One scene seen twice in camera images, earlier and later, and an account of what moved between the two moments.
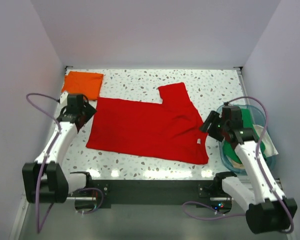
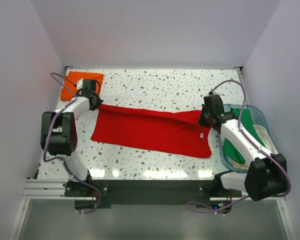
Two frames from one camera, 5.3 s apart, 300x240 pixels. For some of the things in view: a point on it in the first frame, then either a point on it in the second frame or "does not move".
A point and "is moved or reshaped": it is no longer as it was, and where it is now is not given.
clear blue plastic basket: (254, 118) does not move
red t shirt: (170, 130) is moved or reshaped
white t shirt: (270, 148) does not move
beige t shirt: (237, 165) does not move
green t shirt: (247, 123) does not move
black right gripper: (212, 117) -> (201, 120)
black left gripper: (90, 111) -> (98, 103)
